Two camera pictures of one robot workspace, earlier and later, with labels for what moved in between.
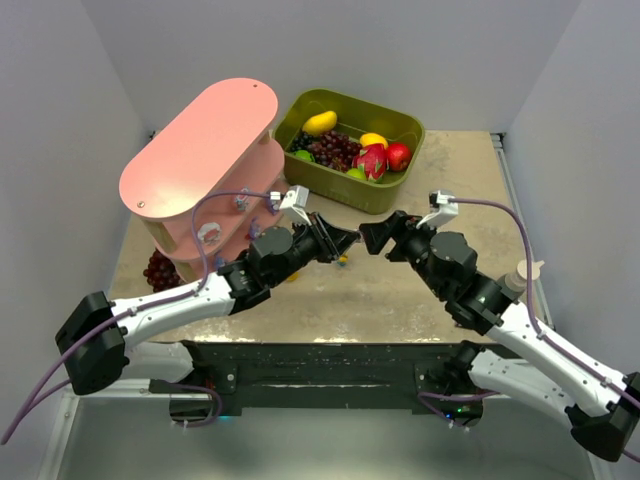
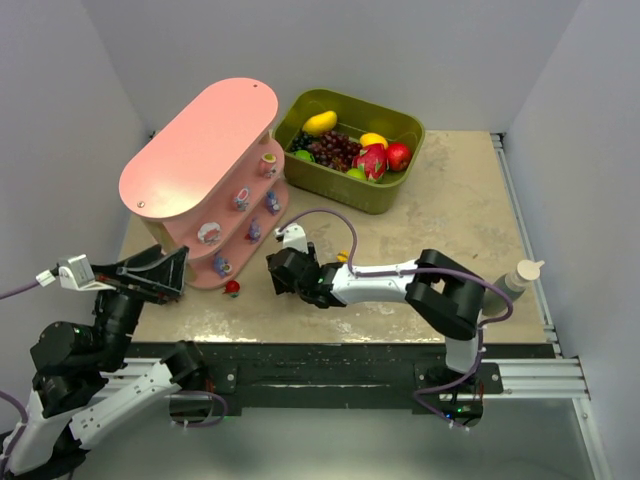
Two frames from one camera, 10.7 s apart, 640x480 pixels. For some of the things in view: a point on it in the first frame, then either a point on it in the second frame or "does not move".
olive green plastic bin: (355, 117) does not move
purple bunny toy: (255, 229) does not move
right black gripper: (397, 236) → (292, 270)
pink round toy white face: (209, 233) does not move
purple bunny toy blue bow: (273, 205) does not move
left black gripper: (322, 238) → (126, 282)
